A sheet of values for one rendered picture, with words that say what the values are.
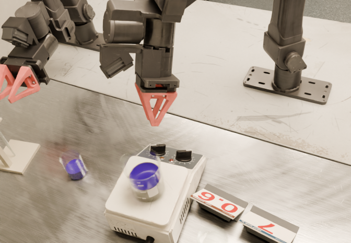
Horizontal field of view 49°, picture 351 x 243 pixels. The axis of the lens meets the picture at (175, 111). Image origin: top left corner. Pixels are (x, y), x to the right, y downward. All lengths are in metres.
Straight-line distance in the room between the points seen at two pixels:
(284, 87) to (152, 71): 0.36
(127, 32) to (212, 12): 0.60
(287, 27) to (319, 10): 2.10
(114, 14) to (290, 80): 0.45
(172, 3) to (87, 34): 0.56
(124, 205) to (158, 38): 0.30
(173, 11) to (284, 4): 0.24
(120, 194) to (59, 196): 0.19
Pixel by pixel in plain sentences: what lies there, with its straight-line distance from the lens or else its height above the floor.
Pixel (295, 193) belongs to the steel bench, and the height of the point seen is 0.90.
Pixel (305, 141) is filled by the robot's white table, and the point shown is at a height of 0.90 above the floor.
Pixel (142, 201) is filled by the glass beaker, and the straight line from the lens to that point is 0.68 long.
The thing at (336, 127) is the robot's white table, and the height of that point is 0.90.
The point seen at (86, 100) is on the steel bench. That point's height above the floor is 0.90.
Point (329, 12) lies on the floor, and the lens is 2.91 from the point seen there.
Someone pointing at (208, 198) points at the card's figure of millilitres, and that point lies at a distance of 0.75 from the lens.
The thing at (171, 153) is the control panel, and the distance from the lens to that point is 0.79.
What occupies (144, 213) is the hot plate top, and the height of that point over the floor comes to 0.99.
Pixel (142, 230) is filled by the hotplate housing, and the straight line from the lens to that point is 0.71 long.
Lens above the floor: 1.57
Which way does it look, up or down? 46 degrees down
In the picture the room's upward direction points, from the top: 10 degrees counter-clockwise
